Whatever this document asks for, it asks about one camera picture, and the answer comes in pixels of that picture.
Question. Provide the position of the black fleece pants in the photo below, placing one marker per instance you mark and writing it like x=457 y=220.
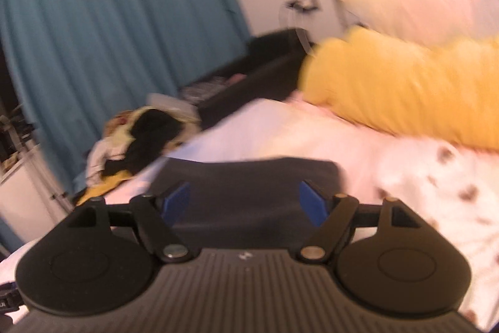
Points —
x=152 y=138

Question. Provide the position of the dark window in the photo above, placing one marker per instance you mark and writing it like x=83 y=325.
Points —
x=7 y=91

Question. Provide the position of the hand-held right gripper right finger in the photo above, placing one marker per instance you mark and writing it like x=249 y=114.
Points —
x=312 y=202

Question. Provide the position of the yellow plush toy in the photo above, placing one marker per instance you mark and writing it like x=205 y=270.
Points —
x=409 y=91

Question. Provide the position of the yellow cloth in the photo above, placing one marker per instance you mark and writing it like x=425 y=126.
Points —
x=101 y=186

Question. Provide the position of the white grey shirt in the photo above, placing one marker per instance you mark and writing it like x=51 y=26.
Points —
x=97 y=161

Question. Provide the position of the pastel fleece blanket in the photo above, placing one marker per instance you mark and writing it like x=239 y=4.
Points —
x=292 y=134

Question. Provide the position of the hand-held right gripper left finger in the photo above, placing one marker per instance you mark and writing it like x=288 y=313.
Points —
x=177 y=202

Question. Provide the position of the wide blue curtain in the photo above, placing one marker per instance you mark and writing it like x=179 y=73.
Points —
x=97 y=24

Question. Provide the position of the camera tripod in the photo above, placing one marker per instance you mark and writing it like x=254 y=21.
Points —
x=15 y=130

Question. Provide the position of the white pillow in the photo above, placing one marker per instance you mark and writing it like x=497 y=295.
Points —
x=421 y=9

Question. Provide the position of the wall socket with charger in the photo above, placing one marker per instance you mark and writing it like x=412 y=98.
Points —
x=306 y=2

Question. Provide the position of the black nightstand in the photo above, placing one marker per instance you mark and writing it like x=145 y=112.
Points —
x=257 y=71

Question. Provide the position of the tan patterned garment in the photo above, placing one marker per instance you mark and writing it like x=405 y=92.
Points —
x=119 y=122

